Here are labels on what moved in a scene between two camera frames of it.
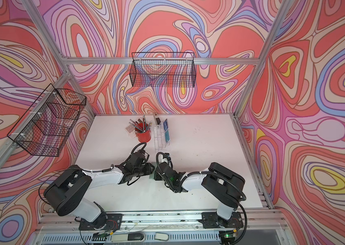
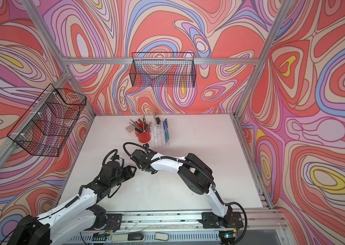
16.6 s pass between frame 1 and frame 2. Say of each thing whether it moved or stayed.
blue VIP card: stayed
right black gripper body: moved
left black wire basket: stayed
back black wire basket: stayed
